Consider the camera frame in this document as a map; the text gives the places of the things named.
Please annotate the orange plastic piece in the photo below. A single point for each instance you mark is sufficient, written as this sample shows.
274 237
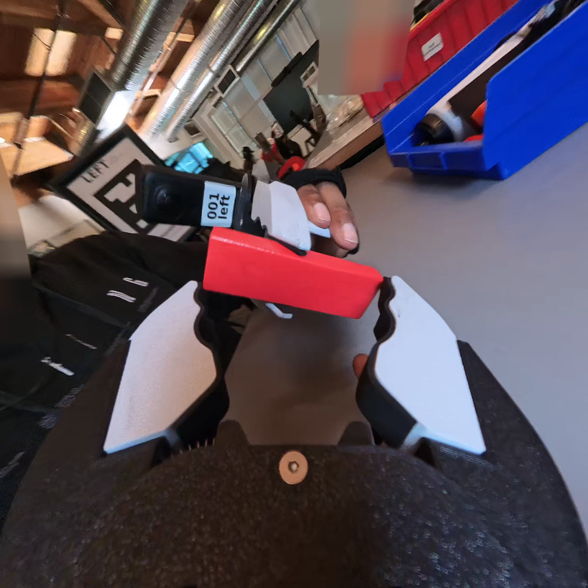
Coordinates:
480 117

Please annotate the person's left forearm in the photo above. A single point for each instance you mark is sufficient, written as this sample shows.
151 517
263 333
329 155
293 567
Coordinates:
151 262

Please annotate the red plastic crate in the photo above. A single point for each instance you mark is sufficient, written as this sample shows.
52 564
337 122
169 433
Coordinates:
432 55

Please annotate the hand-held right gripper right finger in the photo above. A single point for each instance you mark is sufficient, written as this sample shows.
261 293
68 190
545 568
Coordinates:
422 363

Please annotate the red fabric tote bag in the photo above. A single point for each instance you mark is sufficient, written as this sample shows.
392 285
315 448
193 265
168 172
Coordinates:
291 166

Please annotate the white tube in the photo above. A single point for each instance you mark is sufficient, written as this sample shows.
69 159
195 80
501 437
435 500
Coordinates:
464 87

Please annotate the computer monitor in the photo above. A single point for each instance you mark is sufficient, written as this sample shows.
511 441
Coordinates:
188 158

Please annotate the red rectangular block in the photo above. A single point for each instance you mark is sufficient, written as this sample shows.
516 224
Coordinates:
285 275

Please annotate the blue plastic bin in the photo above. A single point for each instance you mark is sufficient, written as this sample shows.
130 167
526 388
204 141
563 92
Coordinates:
533 115

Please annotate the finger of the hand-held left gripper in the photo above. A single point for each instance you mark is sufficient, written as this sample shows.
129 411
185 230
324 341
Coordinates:
281 313
285 216

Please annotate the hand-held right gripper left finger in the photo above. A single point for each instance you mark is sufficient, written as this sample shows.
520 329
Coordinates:
160 367

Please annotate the fiducial marker sign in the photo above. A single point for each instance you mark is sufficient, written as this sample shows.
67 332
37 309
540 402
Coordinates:
105 188

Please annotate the large black screen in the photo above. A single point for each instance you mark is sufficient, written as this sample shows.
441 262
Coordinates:
289 92

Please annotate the silver air duct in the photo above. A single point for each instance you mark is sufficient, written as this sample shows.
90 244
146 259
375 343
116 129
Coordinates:
197 69

